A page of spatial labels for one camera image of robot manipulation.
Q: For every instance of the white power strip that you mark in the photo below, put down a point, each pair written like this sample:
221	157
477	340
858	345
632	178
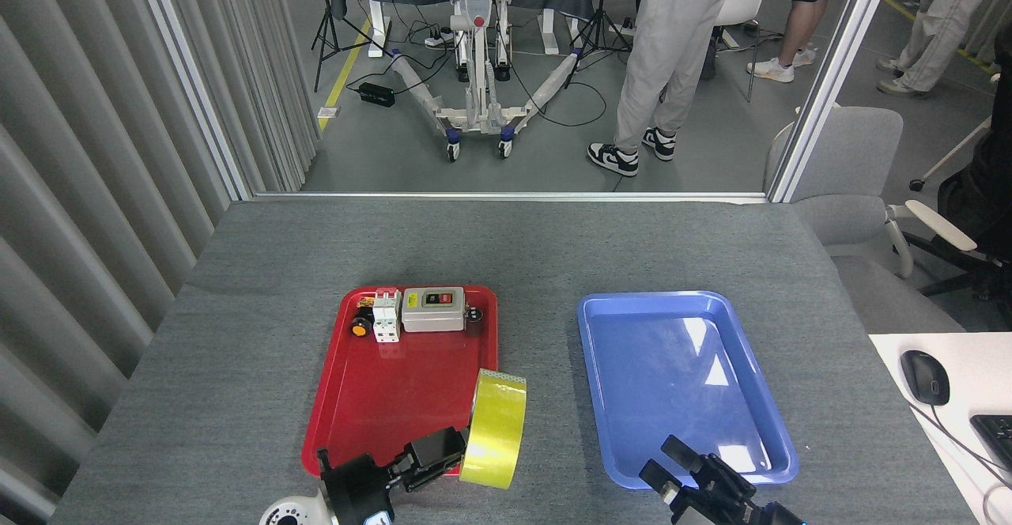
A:
439	36

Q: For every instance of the black power adapter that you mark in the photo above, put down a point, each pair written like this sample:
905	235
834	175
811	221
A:
376	94

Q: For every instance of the black computer mouse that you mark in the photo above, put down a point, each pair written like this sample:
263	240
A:
925	379

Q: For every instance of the yellow tape roll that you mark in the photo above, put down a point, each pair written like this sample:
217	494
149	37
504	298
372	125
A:
494	430

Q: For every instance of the black orange push button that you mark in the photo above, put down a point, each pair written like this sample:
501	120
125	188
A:
360	327

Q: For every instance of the white floor box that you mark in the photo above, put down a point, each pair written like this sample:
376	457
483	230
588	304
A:
328	112

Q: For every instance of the grey push button switch box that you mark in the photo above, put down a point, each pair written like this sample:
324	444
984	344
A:
431	318

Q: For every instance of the black tripod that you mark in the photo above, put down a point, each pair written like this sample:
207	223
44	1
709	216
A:
599	19
326	11

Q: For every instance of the white circuit breaker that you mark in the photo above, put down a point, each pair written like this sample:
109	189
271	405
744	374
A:
386	323

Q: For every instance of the black office chair white armrest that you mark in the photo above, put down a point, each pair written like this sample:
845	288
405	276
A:
984	193

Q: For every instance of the white desk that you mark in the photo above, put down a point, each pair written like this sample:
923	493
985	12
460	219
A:
980	367

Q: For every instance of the red plastic tray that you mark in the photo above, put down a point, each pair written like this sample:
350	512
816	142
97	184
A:
395	390

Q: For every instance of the white stand on wheels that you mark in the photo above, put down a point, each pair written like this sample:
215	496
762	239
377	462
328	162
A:
478	3

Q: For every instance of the dark round knob switch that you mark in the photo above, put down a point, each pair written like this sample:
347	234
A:
473	323

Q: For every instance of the black keyboard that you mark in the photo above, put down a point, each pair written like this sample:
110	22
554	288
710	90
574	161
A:
998	438

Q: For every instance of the silver frame post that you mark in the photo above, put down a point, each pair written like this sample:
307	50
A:
190	74
830	74

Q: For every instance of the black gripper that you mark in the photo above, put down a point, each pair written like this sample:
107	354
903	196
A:
751	515
356	493

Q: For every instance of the grey office chair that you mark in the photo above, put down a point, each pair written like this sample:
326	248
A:
854	153

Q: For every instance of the silver frame rail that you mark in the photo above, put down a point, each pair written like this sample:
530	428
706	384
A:
506	196

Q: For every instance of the blue plastic tray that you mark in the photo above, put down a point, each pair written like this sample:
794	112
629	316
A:
656	375

